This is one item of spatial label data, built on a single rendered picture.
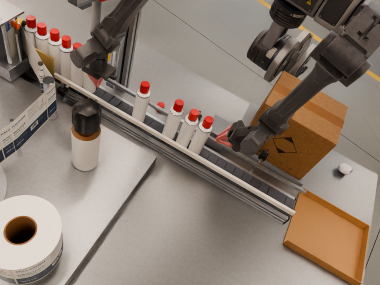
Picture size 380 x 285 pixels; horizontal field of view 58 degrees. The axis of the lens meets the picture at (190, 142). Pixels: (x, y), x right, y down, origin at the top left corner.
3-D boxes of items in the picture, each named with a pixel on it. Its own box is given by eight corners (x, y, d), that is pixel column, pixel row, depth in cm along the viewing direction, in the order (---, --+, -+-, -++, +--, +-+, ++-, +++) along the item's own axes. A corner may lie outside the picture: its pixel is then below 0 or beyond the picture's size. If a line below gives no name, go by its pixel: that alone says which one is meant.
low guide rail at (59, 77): (54, 77, 138) (53, 73, 136) (55, 76, 139) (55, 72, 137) (292, 216, 129) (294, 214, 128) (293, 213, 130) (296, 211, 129)
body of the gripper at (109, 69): (105, 82, 117) (106, 65, 112) (80, 68, 118) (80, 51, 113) (116, 72, 121) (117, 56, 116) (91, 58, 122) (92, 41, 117)
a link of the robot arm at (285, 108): (377, 58, 70) (336, 24, 71) (363, 76, 68) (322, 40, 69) (288, 128, 111) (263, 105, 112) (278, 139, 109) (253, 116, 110)
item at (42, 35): (35, 67, 141) (30, 24, 124) (44, 60, 144) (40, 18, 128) (46, 72, 140) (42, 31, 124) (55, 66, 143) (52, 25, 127)
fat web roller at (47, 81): (42, 116, 128) (38, 80, 113) (51, 108, 131) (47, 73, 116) (52, 122, 127) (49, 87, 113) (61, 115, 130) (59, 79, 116)
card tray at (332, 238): (283, 244, 129) (288, 240, 126) (299, 192, 145) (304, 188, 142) (354, 286, 127) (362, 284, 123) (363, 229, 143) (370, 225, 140)
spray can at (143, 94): (128, 120, 137) (135, 84, 121) (135, 112, 140) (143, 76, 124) (139, 126, 137) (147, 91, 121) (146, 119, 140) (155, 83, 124)
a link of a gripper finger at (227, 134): (208, 137, 121) (230, 134, 115) (216, 124, 126) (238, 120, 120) (217, 151, 124) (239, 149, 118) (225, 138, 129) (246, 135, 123)
